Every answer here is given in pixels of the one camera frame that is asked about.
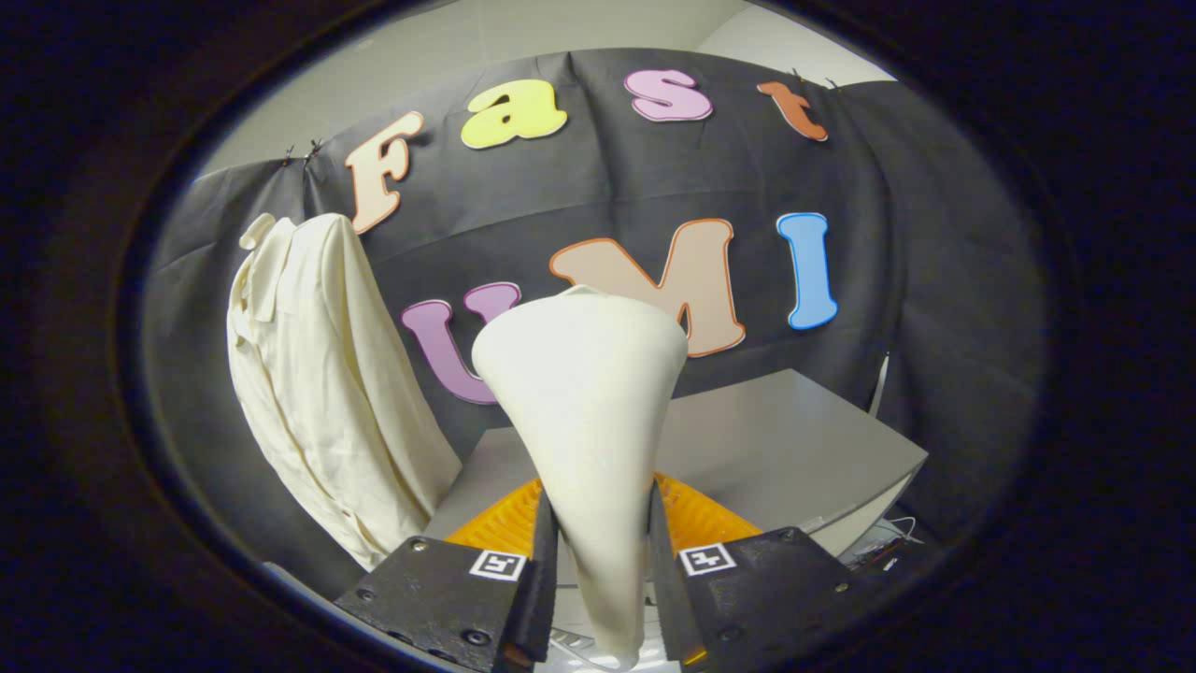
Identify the cream button-up shirt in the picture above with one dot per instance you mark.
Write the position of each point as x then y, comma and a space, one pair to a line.
318, 393

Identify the grey top white cabinet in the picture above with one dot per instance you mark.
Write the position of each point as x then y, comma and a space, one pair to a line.
775, 439

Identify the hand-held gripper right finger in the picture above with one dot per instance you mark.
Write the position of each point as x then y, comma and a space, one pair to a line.
665, 579

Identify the black backdrop cloth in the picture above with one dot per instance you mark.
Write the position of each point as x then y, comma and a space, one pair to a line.
934, 280

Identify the white clothes hanger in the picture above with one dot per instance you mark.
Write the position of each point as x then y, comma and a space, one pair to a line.
256, 231

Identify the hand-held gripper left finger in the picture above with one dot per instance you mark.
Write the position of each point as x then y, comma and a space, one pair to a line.
542, 579

